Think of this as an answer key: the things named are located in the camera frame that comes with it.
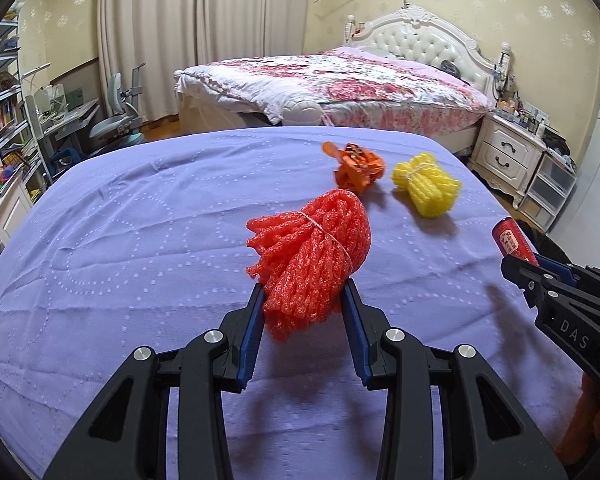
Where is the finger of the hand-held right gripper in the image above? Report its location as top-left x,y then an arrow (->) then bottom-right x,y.
500,256 -> 556,306
532,252 -> 588,286

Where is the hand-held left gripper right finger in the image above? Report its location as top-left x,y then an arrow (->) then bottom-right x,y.
342,279 -> 568,480

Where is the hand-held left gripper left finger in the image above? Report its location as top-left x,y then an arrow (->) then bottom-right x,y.
44,282 -> 267,480

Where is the red foam fruit net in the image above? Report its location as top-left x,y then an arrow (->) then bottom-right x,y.
246,188 -> 372,343

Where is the person's right forearm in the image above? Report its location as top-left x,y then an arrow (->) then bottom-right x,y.
557,375 -> 600,480

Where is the clear plastic drawer unit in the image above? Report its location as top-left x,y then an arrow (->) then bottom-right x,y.
517,152 -> 578,233

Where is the dark clothes pile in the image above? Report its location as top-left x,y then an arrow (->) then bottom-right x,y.
542,130 -> 578,168

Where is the white nightstand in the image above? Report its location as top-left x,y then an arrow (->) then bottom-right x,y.
467,110 -> 548,208

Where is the yellow foam fruit net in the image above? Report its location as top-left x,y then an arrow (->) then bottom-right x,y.
391,151 -> 462,219

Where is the cluster of toiletry bottles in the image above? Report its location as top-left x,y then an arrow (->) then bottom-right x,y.
492,67 -> 551,136

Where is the orange crumpled wrapper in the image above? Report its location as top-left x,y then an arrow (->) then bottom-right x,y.
321,141 -> 385,195

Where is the floral bedspread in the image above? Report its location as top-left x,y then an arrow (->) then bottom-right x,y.
175,52 -> 493,133

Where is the bed with floral quilt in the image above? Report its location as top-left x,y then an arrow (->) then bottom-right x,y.
174,7 -> 511,156

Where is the grey desk chair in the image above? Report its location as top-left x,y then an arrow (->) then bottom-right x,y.
89,64 -> 147,147

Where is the pink bed sheet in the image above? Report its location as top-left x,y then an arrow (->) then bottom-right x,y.
325,46 -> 473,86

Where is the blue storage box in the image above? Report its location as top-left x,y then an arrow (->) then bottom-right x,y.
47,147 -> 83,176

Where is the white low cabinet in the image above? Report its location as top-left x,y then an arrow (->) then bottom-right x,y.
0,175 -> 41,261

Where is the grey study desk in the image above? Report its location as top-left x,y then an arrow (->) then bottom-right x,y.
25,85 -> 101,171

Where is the beige curtain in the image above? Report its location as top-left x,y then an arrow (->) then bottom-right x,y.
97,0 -> 311,123

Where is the white bookshelf with books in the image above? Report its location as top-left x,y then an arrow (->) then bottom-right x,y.
0,0 -> 46,201

